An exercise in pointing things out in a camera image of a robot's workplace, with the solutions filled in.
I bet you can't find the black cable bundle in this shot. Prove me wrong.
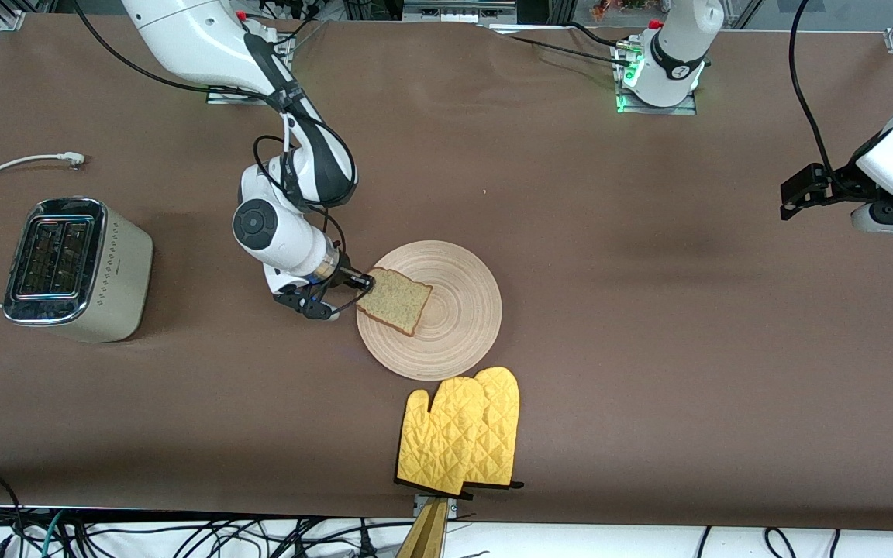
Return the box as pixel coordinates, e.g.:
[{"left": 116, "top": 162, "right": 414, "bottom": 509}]
[{"left": 260, "top": 0, "right": 331, "bottom": 47}]

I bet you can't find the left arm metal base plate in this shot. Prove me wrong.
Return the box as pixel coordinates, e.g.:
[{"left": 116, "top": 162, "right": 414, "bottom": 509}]
[{"left": 613, "top": 39, "right": 699, "bottom": 115}]

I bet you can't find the round wooden plate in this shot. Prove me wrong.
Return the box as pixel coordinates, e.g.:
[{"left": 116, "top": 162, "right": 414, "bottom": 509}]
[{"left": 357, "top": 240, "right": 503, "bottom": 381}]

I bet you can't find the teal cable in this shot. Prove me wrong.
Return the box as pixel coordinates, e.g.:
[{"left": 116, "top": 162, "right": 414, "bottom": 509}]
[{"left": 42, "top": 510, "right": 66, "bottom": 558}]

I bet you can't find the bread slice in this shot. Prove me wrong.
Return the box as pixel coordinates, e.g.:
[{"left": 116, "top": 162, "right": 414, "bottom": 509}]
[{"left": 356, "top": 267, "right": 433, "bottom": 337}]

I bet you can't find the black base power cable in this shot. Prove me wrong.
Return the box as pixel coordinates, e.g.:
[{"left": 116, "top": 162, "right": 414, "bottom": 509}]
[{"left": 493, "top": 23, "right": 637, "bottom": 64}]

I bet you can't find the white toaster power cable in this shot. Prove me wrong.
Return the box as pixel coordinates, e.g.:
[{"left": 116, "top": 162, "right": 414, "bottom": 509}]
[{"left": 0, "top": 153, "right": 87, "bottom": 308}]

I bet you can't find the brass camera post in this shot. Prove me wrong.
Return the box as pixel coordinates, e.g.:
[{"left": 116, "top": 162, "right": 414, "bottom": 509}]
[{"left": 396, "top": 498, "right": 447, "bottom": 558}]

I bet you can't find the cream and chrome toaster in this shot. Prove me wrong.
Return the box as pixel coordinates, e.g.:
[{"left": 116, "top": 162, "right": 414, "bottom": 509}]
[{"left": 3, "top": 198, "right": 154, "bottom": 343}]

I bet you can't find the yellow quilted oven mitt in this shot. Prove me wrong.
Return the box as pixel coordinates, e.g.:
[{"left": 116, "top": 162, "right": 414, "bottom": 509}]
[
  {"left": 462, "top": 367, "right": 525, "bottom": 489},
  {"left": 397, "top": 377, "right": 488, "bottom": 497}
]

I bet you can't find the small metal clamp bracket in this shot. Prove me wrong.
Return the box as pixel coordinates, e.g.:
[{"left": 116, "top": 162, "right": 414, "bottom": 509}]
[{"left": 413, "top": 494, "right": 459, "bottom": 520}]

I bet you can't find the aluminium frame rail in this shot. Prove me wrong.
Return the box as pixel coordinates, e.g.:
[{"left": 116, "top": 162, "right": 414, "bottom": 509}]
[{"left": 402, "top": 0, "right": 517, "bottom": 24}]

